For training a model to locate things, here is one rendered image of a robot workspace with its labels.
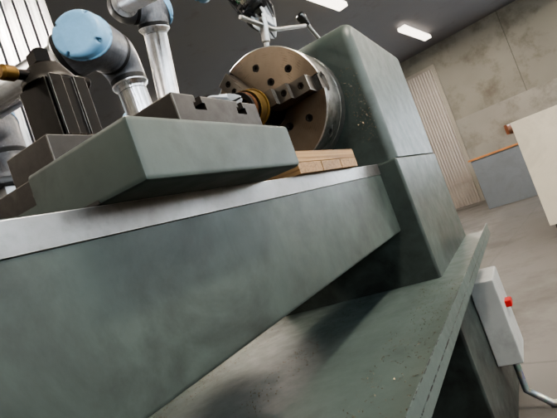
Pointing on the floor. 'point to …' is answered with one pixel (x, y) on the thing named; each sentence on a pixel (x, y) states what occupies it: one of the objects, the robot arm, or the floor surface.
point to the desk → (504, 176)
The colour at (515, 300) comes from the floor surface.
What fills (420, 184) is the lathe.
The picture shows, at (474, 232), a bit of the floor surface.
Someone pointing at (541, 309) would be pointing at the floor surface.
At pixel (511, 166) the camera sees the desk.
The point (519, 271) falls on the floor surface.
